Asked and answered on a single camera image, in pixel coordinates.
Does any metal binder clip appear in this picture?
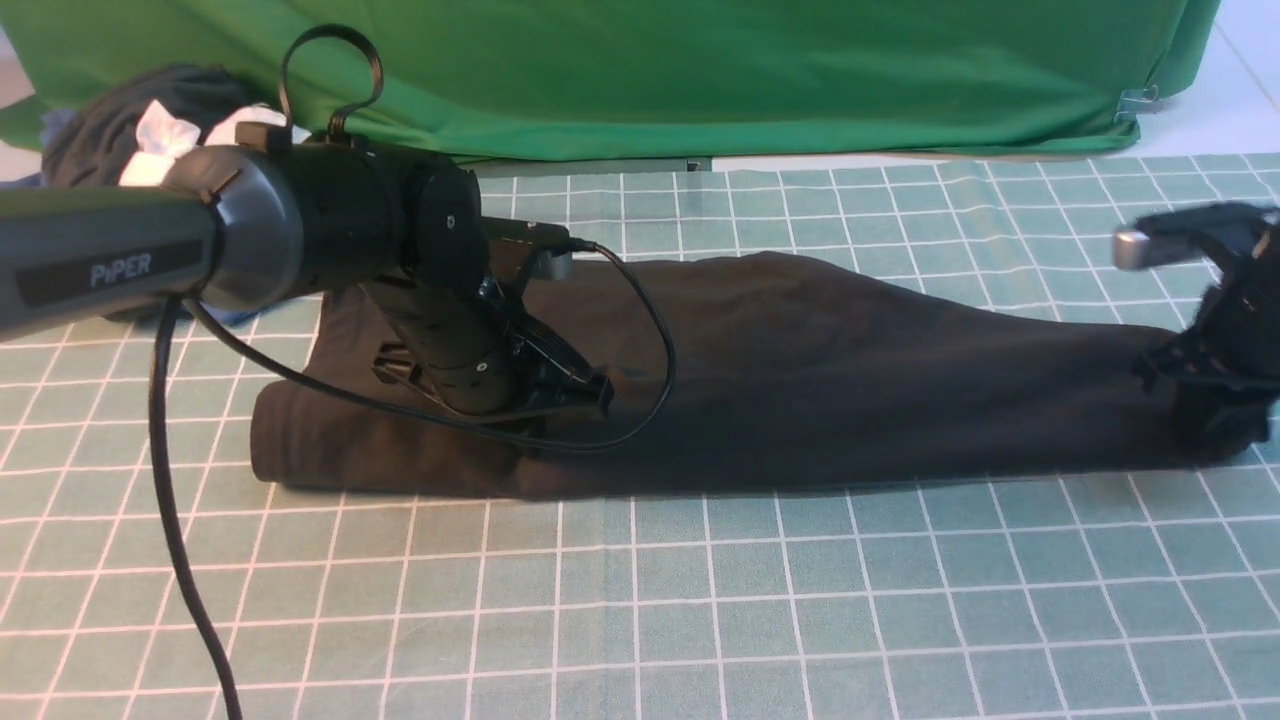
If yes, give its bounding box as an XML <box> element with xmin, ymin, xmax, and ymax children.
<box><xmin>1112</xmin><ymin>85</ymin><xmax>1162</xmax><ymax>126</ymax></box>

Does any green backdrop cloth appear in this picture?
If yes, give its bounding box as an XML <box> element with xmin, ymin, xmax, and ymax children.
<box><xmin>3</xmin><ymin>1</ymin><xmax>1219</xmax><ymax>161</ymax></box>

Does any black left camera cable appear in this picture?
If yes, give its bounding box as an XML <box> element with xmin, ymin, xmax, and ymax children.
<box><xmin>148</xmin><ymin>26</ymin><xmax>678</xmax><ymax>720</ymax></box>

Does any dark gray long-sleeve top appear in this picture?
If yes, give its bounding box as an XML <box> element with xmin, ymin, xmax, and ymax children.
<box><xmin>250</xmin><ymin>252</ymin><xmax>1270</xmax><ymax>501</ymax></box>

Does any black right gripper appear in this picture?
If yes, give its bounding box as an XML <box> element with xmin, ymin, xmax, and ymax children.
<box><xmin>1133</xmin><ymin>224</ymin><xmax>1279</xmax><ymax>459</ymax></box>

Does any dark gray crumpled garment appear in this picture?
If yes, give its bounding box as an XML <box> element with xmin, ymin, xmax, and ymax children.
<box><xmin>41</xmin><ymin>63</ymin><xmax>252</xmax><ymax>188</ymax></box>

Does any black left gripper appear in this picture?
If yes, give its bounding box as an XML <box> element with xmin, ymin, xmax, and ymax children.
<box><xmin>375</xmin><ymin>275</ymin><xmax>616</xmax><ymax>427</ymax></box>

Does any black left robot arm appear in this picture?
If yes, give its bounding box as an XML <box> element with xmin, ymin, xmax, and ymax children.
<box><xmin>1</xmin><ymin>143</ymin><xmax>613</xmax><ymax>423</ymax></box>

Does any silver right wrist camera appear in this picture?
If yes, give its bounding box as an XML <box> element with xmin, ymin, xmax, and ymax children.
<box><xmin>1112</xmin><ymin>201</ymin><xmax>1277</xmax><ymax>272</ymax></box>

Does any green checkered tablecloth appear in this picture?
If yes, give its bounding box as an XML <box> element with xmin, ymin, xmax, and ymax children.
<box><xmin>1</xmin><ymin>152</ymin><xmax>1277</xmax><ymax>719</ymax></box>

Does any white crumpled garment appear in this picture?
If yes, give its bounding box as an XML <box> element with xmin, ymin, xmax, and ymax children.
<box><xmin>118</xmin><ymin>100</ymin><xmax>285</xmax><ymax>187</ymax></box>

